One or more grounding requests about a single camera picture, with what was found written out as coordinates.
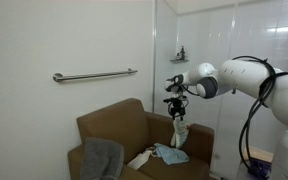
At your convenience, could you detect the white patterned towel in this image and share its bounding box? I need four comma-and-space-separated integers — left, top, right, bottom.
169, 118, 192, 150

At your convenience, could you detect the brown leather armchair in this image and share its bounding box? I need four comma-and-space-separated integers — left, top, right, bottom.
67, 97, 216, 180

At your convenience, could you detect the glass shower shelf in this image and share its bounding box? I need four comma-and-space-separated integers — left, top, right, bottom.
169, 58, 190, 64

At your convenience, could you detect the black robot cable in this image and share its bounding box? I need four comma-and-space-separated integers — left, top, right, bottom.
232, 55, 288, 175

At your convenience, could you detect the wooden bench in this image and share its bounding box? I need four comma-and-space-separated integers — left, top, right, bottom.
242, 146, 275, 165

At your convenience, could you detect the metal towel bar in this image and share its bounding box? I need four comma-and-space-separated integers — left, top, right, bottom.
52, 68, 139, 84

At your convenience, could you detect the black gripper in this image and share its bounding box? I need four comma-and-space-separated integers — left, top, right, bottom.
169, 99, 187, 121

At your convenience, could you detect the gray towel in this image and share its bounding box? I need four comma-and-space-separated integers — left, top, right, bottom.
79, 136, 125, 180

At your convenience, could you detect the light blue cloth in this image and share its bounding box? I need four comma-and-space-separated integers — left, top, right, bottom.
153, 142, 190, 166

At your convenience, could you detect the glass shower door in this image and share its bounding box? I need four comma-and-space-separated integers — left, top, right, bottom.
153, 0, 288, 180

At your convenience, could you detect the white drawstring bag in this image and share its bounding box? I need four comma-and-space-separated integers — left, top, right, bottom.
126, 147, 159, 171

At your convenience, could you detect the purple blue object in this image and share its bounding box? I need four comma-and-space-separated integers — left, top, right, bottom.
248, 157, 273, 180

